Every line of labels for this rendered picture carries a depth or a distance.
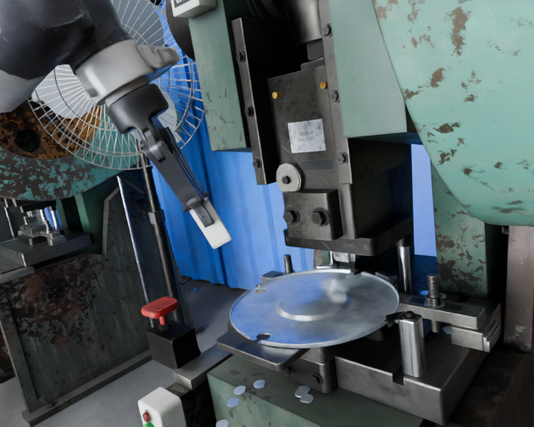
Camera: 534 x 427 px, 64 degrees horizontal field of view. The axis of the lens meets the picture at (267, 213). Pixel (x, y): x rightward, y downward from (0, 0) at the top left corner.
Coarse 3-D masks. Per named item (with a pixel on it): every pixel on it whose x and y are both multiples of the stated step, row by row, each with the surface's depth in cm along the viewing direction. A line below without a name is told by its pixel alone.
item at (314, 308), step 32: (256, 288) 84; (288, 288) 82; (320, 288) 78; (352, 288) 77; (384, 288) 75; (256, 320) 70; (288, 320) 69; (320, 320) 67; (352, 320) 66; (384, 320) 63
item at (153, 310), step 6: (156, 300) 92; (162, 300) 91; (168, 300) 90; (174, 300) 90; (144, 306) 89; (150, 306) 89; (156, 306) 89; (162, 306) 88; (168, 306) 88; (174, 306) 89; (144, 312) 88; (150, 312) 86; (156, 312) 86; (162, 312) 86; (168, 312) 88; (156, 318) 86; (162, 318) 89
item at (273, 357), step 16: (224, 336) 67; (240, 336) 66; (240, 352) 62; (256, 352) 61; (272, 352) 60; (288, 352) 60; (304, 352) 61; (320, 352) 68; (336, 352) 71; (272, 368) 58; (288, 368) 73; (304, 368) 72; (320, 368) 69; (304, 384) 73; (320, 384) 70
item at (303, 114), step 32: (320, 64) 70; (288, 96) 71; (320, 96) 67; (288, 128) 73; (320, 128) 68; (288, 160) 75; (320, 160) 70; (288, 192) 73; (320, 192) 68; (352, 192) 68; (384, 192) 76; (288, 224) 75; (320, 224) 68; (352, 224) 69
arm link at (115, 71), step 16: (112, 48) 51; (128, 48) 52; (144, 48) 54; (160, 48) 56; (80, 64) 51; (96, 64) 50; (112, 64) 51; (128, 64) 51; (144, 64) 53; (160, 64) 56; (80, 80) 53; (96, 80) 51; (112, 80) 51; (128, 80) 51; (144, 80) 54; (96, 96) 52; (112, 96) 53
